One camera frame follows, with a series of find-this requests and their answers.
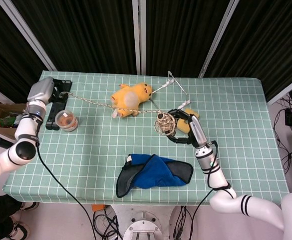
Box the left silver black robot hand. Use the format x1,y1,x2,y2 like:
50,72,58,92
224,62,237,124
26,76,70,105

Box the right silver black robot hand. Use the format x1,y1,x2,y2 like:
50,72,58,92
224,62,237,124
166,108,209,150

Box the beige brown braided rope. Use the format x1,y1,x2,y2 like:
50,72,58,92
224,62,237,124
66,91,178,138

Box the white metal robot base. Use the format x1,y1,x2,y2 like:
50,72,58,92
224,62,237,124
110,204,184,240

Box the yellow sponge with square hole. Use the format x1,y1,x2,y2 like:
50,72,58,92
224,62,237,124
176,107,200,133

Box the black power strip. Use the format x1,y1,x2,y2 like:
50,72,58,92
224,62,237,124
45,79,73,130

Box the clear jar with orange contents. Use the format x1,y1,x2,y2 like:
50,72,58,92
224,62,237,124
54,109,79,133

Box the brown cardboard box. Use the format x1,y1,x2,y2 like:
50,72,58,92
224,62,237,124
0,92,29,141

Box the black pleated curtain panel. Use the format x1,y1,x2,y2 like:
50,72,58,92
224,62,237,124
10,0,139,75
145,0,228,78
205,0,292,102
0,0,49,103

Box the blue cloth with black trim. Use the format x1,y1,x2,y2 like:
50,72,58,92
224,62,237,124
115,153,194,198

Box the yellow plush toy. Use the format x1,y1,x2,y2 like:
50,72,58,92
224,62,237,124
110,81,153,119

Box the green checked tablecloth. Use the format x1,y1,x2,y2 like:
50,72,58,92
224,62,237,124
3,69,292,206

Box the black white sneaker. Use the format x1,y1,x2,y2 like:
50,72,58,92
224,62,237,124
10,221,28,240
19,201,39,211

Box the white partition post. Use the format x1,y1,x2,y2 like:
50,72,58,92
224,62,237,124
198,0,240,78
2,0,58,72
139,0,147,75
132,0,142,75

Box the metal wire hanger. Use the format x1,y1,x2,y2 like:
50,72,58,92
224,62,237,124
149,70,192,118

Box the black cylinder handle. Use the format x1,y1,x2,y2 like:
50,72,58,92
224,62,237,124
0,136,14,151

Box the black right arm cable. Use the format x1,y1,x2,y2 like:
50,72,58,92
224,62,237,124
188,141,233,240

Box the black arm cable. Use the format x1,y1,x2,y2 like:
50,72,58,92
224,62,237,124
188,141,233,240
34,142,98,240

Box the tangled black floor cables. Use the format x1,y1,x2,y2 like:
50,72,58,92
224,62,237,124
92,206,123,240
172,205,194,240

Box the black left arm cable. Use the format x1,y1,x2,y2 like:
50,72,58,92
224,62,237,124
34,142,98,240

